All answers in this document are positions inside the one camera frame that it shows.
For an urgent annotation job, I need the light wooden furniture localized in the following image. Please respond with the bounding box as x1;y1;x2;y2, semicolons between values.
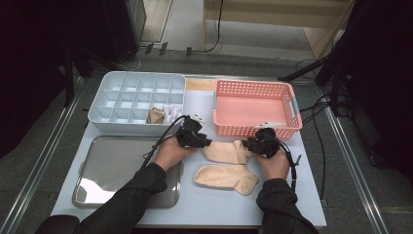
202;0;357;61

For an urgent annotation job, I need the dark cabinet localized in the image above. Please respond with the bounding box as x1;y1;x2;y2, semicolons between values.
100;0;147;64

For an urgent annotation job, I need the white compartment storage box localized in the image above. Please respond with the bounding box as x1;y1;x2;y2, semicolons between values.
88;71;187;136

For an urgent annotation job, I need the translucent grey box lid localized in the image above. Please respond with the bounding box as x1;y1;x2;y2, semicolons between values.
71;136;183;209

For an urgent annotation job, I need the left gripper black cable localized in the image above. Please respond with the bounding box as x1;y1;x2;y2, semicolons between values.
140;114;190;170

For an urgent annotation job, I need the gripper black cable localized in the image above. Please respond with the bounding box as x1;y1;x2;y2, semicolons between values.
276;139;302;193
140;114;190;170

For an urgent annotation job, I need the looped black floor cable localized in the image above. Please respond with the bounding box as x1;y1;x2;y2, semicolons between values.
294;58;330;113

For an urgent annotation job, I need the person's right hand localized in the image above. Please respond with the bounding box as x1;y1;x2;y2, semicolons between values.
255;149;291;181

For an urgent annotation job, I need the dark curtain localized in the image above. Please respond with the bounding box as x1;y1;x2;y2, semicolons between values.
337;0;413;186
0;0;105;160

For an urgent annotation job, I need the person's left hand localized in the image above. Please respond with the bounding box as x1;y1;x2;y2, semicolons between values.
154;136;199;173

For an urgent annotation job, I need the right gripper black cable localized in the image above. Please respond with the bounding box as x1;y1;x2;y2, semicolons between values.
276;139;302;193

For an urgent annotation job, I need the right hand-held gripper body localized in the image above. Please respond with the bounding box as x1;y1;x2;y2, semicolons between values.
251;121;286;160

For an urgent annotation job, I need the hanging black cable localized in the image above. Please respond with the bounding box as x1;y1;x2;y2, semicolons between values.
201;0;225;54

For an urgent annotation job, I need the pink plastic basket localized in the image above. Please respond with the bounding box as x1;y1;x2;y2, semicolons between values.
212;79;304;140

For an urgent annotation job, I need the white floor cable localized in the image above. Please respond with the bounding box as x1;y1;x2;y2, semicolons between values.
115;48;144;72

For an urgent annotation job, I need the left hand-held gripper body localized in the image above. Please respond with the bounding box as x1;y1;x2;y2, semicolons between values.
174;114;207;149

